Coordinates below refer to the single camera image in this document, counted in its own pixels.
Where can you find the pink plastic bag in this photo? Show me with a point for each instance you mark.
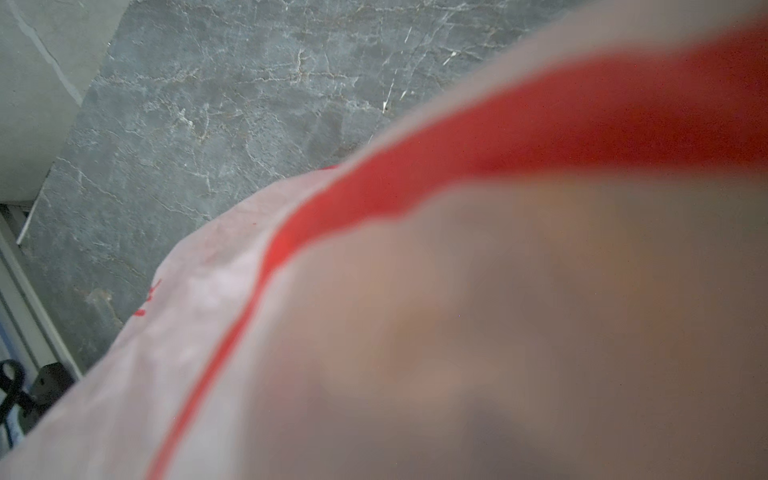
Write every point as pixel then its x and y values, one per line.
pixel 555 270

